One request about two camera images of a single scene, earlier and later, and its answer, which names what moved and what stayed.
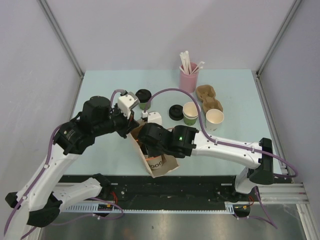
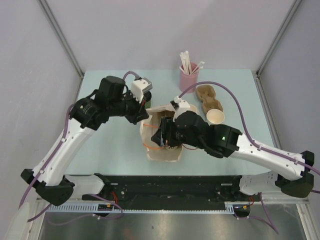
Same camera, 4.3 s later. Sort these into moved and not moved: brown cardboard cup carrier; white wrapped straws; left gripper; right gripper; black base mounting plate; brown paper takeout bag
Moved: right gripper; brown paper takeout bag; left gripper
Not moved: black base mounting plate; white wrapped straws; brown cardboard cup carrier
